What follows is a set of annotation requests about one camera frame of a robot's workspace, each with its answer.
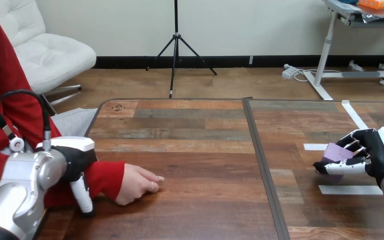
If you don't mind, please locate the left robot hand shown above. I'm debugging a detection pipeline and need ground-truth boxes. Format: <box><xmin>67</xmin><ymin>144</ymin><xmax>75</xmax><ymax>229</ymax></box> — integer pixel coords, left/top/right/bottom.
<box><xmin>35</xmin><ymin>136</ymin><xmax>99</xmax><ymax>219</ymax></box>

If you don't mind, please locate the orange thing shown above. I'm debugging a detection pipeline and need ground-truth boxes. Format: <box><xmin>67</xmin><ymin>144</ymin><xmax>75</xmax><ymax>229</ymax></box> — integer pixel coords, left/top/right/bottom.
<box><xmin>358</xmin><ymin>0</ymin><xmax>384</xmax><ymax>10</ymax></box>

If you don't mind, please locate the purple block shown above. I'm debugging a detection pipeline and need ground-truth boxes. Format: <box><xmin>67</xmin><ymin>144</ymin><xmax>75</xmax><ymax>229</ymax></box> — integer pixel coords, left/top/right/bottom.
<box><xmin>321</xmin><ymin>142</ymin><xmax>355</xmax><ymax>164</ymax></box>

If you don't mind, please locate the person's body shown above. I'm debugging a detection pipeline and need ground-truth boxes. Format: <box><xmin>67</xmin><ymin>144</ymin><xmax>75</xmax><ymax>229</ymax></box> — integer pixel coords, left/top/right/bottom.
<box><xmin>0</xmin><ymin>0</ymin><xmax>98</xmax><ymax>196</ymax></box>

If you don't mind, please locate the tangle of cables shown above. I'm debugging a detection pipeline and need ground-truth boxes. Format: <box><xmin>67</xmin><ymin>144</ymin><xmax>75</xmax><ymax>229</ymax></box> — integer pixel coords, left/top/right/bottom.
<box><xmin>283</xmin><ymin>59</ymin><xmax>384</xmax><ymax>86</ymax></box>

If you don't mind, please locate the white cushioned chair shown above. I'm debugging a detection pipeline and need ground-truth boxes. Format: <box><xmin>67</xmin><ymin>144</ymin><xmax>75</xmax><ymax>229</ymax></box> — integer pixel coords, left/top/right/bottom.
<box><xmin>0</xmin><ymin>0</ymin><xmax>97</xmax><ymax>106</ymax></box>

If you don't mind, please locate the person's hand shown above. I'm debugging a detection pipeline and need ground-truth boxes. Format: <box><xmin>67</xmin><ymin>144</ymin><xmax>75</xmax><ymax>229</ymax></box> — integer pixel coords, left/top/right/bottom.
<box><xmin>114</xmin><ymin>163</ymin><xmax>165</xmax><ymax>207</ymax></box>

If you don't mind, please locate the white power strip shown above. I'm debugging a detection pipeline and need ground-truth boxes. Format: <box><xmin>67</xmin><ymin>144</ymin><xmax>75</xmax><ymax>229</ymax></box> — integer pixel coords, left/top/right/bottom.
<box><xmin>281</xmin><ymin>65</ymin><xmax>299</xmax><ymax>80</ymax></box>

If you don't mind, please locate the black tripod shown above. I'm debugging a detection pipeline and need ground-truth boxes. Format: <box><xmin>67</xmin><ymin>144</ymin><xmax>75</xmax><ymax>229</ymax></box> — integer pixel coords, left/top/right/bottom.
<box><xmin>145</xmin><ymin>0</ymin><xmax>218</xmax><ymax>99</ymax></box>

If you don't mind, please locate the white desk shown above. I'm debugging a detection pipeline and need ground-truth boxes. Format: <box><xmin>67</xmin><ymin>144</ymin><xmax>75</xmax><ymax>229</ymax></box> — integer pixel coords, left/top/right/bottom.
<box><xmin>302</xmin><ymin>0</ymin><xmax>384</xmax><ymax>101</ymax></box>

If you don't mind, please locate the person's forearm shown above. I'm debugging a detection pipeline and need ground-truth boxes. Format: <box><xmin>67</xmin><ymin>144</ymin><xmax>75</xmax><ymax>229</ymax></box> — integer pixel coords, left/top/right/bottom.
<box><xmin>43</xmin><ymin>161</ymin><xmax>126</xmax><ymax>209</ymax></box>

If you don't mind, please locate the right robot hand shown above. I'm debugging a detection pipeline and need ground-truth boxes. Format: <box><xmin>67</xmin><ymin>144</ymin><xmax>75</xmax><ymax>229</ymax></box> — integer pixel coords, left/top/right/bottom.
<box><xmin>312</xmin><ymin>126</ymin><xmax>384</xmax><ymax>189</ymax></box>

